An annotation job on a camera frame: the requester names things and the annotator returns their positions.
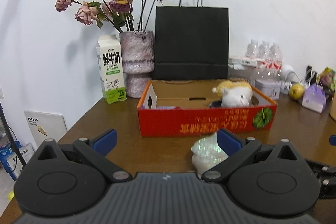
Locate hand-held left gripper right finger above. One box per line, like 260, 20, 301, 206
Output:
201, 128, 300, 184

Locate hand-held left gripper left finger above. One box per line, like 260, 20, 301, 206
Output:
35, 128, 133, 184

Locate orange cardboard box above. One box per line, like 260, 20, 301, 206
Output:
136, 79, 278, 138

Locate iridescent white bundle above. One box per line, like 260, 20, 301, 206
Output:
191, 133, 229, 179

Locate white plush toy yellow hat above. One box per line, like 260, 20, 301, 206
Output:
212, 80, 254, 108

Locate small purple gift bag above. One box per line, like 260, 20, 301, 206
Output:
301, 83, 327, 113

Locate yellow pear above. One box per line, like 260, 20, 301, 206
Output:
289, 84, 305, 100

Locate white printed board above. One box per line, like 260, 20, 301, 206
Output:
24, 110, 68, 153

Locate small wrapped flower bouquet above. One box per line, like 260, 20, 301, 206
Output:
318, 67, 336, 101

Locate lavender printed tin box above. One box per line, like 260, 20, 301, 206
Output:
255, 79, 281, 97

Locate white green milk carton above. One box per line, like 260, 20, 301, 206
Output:
95, 34, 127, 105

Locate mottled pink ceramic vase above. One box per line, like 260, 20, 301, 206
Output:
119, 30, 155, 98

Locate black tripod pole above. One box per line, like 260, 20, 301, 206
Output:
0, 101, 27, 169

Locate blue printed boxes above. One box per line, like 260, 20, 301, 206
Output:
0, 140, 34, 181

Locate clear plastic water bottle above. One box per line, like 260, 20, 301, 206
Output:
259, 40, 272, 64
245, 39, 261, 59
270, 42, 283, 71

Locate black paper shopping bag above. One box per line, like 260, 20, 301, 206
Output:
154, 0, 230, 81

